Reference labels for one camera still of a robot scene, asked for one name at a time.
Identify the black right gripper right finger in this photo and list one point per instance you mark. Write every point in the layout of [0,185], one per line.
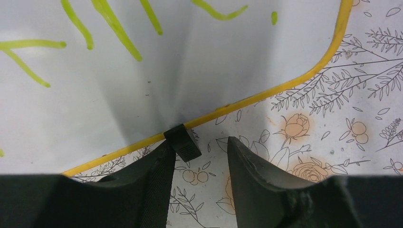
[266,196]

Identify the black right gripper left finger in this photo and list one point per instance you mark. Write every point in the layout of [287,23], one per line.
[136,196]

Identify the yellow framed whiteboard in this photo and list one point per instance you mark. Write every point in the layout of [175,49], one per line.
[86,81]

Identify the floral table mat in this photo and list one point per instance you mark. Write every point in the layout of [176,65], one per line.
[347,119]

